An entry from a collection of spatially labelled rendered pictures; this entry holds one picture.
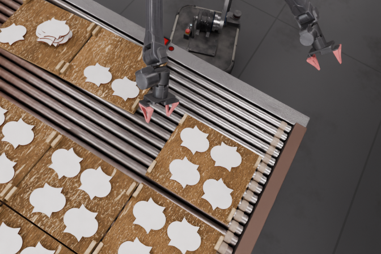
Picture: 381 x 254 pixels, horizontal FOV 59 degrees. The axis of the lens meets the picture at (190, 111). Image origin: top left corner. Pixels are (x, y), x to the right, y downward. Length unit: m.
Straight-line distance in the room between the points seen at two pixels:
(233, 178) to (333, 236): 1.31
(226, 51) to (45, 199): 1.77
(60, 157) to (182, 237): 0.61
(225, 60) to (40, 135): 1.55
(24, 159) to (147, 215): 0.58
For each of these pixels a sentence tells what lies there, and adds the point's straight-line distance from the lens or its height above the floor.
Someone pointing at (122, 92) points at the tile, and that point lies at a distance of 1.64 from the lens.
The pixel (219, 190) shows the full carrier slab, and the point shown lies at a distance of 1.49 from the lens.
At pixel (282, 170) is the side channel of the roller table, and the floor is 0.95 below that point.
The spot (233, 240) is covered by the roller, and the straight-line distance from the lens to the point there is 1.49.
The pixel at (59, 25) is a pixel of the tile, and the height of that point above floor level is 0.99.
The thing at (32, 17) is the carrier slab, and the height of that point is 0.94.
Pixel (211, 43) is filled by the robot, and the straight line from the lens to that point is 2.70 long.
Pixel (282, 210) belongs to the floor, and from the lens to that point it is 2.57.
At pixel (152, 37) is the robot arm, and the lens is 1.20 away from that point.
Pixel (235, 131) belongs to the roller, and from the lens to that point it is 1.62.
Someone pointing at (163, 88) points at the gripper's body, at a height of 1.33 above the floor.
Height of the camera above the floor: 2.37
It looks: 63 degrees down
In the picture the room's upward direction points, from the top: 14 degrees clockwise
